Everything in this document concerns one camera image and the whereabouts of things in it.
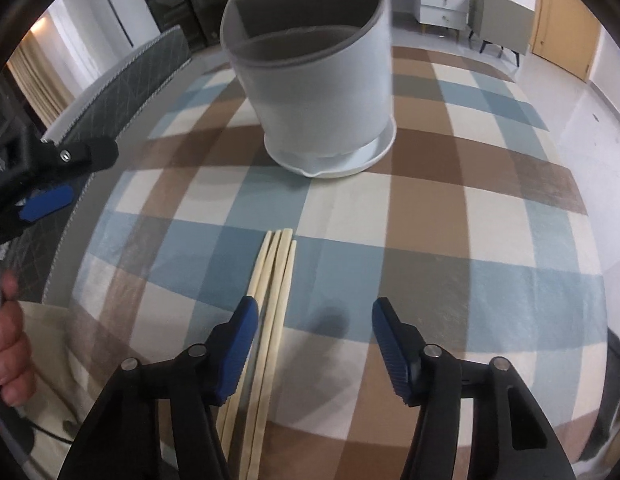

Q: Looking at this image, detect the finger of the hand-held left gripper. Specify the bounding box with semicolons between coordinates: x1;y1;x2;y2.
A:
39;136;119;180
5;184;74;233

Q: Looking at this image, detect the wooden door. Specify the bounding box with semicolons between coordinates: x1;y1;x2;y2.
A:
532;0;602;82

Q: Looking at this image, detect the dark glass cabinet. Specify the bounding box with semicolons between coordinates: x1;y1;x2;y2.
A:
147;0;231;51

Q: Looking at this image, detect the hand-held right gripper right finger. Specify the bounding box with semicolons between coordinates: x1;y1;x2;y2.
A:
371;297;576;480

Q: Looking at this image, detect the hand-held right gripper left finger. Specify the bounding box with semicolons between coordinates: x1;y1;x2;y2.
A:
57;296;259;480

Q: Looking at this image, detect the person's left hand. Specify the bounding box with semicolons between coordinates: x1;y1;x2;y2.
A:
0;269;37;407

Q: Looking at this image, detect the dark quilted chair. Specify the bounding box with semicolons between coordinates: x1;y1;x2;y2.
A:
0;24;193;306

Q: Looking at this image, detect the white wardrobe with black handle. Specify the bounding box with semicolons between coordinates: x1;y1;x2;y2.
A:
65;0;163;51

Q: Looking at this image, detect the grey cabinet with black legs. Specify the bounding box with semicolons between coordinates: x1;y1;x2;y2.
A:
467;0;536;68

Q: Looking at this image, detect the cream cloth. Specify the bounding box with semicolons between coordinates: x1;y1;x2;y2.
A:
20;302;91;461

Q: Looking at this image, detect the beige curtain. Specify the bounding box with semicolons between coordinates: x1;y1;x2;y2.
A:
7;37;76;126

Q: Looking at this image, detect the grey white utensil holder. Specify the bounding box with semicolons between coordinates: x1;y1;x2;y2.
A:
220;0;397;180

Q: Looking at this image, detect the black floor stand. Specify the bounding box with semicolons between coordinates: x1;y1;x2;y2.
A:
602;327;620;453

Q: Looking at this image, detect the pile of wooden chopsticks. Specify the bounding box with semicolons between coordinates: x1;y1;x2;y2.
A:
217;228;298;480

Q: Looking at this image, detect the black cable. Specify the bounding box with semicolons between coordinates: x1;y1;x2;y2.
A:
27;417;76;443

